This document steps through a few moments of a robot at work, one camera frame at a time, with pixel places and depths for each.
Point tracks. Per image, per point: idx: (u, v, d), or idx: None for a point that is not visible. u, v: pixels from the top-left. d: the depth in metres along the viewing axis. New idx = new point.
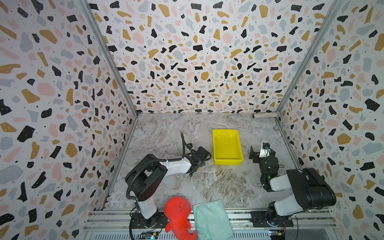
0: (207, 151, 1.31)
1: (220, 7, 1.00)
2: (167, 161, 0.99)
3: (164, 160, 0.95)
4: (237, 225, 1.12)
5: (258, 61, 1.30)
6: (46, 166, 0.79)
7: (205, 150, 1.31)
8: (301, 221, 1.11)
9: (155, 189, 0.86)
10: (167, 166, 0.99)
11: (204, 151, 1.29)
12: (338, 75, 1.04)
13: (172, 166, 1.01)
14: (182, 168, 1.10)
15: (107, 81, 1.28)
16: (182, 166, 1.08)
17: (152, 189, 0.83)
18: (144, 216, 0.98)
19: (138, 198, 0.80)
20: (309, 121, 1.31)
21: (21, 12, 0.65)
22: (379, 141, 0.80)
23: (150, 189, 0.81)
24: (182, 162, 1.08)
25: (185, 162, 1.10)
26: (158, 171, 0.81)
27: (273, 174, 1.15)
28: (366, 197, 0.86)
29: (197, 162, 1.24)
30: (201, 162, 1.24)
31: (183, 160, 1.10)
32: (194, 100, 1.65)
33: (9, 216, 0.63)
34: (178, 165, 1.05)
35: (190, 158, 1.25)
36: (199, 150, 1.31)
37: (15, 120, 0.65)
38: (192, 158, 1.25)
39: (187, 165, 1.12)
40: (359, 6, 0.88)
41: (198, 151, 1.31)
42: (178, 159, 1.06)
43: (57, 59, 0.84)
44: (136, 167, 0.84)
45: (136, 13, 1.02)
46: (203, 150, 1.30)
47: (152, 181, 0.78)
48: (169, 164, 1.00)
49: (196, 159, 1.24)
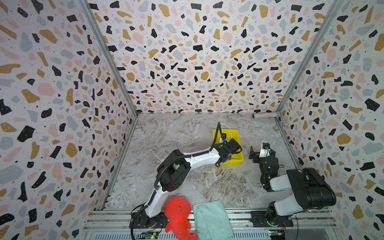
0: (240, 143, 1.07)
1: (220, 7, 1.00)
2: (191, 155, 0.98)
3: (189, 155, 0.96)
4: (237, 225, 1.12)
5: (258, 61, 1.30)
6: (46, 166, 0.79)
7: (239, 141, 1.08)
8: (301, 221, 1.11)
9: (180, 182, 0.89)
10: (192, 161, 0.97)
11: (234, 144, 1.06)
12: (338, 75, 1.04)
13: (198, 161, 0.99)
14: (208, 161, 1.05)
15: (107, 81, 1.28)
16: (208, 159, 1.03)
17: (178, 183, 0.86)
18: (149, 211, 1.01)
19: (165, 189, 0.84)
20: (309, 121, 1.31)
21: (21, 12, 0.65)
22: (379, 142, 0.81)
23: (176, 182, 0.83)
24: (210, 154, 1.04)
25: (214, 153, 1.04)
26: (182, 167, 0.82)
27: (273, 174, 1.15)
28: (367, 197, 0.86)
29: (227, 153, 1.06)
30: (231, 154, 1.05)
31: (210, 152, 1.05)
32: (194, 100, 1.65)
33: (9, 216, 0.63)
34: (204, 159, 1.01)
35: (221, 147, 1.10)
36: (231, 140, 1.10)
37: (15, 120, 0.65)
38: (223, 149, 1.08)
39: (215, 157, 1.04)
40: (359, 6, 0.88)
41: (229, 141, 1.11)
42: (204, 153, 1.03)
43: (57, 59, 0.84)
44: (164, 161, 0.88)
45: (136, 12, 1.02)
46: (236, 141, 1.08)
47: (177, 176, 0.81)
48: (194, 159, 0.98)
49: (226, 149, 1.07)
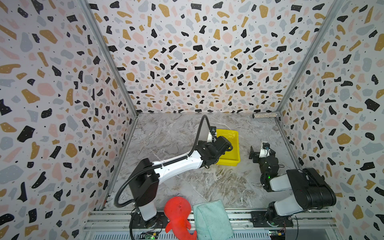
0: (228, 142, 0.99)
1: (220, 7, 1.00)
2: (163, 165, 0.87)
3: (159, 166, 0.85)
4: (237, 225, 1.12)
5: (258, 61, 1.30)
6: (46, 166, 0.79)
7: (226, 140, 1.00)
8: (301, 221, 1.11)
9: (152, 195, 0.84)
10: (166, 172, 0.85)
11: (222, 143, 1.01)
12: (338, 75, 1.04)
13: (171, 171, 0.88)
14: (187, 168, 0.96)
15: (107, 81, 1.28)
16: (186, 166, 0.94)
17: (147, 197, 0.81)
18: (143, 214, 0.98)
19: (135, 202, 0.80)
20: (309, 121, 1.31)
21: (21, 12, 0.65)
22: (379, 141, 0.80)
23: (145, 196, 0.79)
24: (188, 160, 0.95)
25: (194, 159, 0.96)
26: (149, 180, 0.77)
27: (273, 174, 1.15)
28: (367, 197, 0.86)
29: (214, 154, 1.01)
30: (218, 155, 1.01)
31: (190, 157, 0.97)
32: (194, 100, 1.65)
33: (9, 216, 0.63)
34: (179, 167, 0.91)
35: (205, 150, 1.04)
36: (218, 140, 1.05)
37: (15, 120, 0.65)
38: (209, 151, 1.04)
39: (196, 162, 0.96)
40: (359, 6, 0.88)
41: (217, 141, 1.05)
42: (180, 160, 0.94)
43: (57, 59, 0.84)
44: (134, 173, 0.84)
45: (136, 12, 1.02)
46: (223, 141, 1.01)
47: (143, 191, 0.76)
48: (167, 169, 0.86)
49: (213, 151, 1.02)
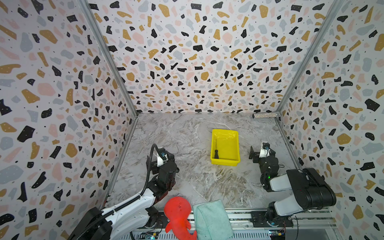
0: (169, 172, 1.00)
1: (220, 7, 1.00)
2: (114, 210, 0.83)
3: (110, 212, 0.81)
4: (237, 225, 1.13)
5: (258, 61, 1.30)
6: (46, 166, 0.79)
7: (167, 171, 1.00)
8: (301, 221, 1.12)
9: None
10: (119, 216, 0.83)
11: (166, 175, 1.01)
12: (338, 75, 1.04)
13: (124, 213, 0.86)
14: (142, 206, 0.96)
15: (107, 81, 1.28)
16: (140, 205, 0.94)
17: None
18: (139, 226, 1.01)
19: None
20: (308, 121, 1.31)
21: (21, 12, 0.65)
22: (379, 142, 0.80)
23: None
24: (141, 200, 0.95)
25: (147, 196, 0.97)
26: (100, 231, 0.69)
27: (273, 174, 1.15)
28: (366, 197, 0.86)
29: (163, 188, 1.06)
30: (167, 187, 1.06)
31: (143, 196, 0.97)
32: (194, 100, 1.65)
33: (9, 216, 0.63)
34: (134, 207, 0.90)
35: (155, 186, 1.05)
36: (161, 172, 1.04)
37: (15, 120, 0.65)
38: (158, 184, 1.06)
39: (149, 200, 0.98)
40: (359, 6, 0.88)
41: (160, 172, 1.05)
42: (134, 200, 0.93)
43: (57, 59, 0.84)
44: (76, 230, 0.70)
45: (136, 13, 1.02)
46: (164, 172, 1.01)
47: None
48: (120, 213, 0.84)
49: (162, 185, 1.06)
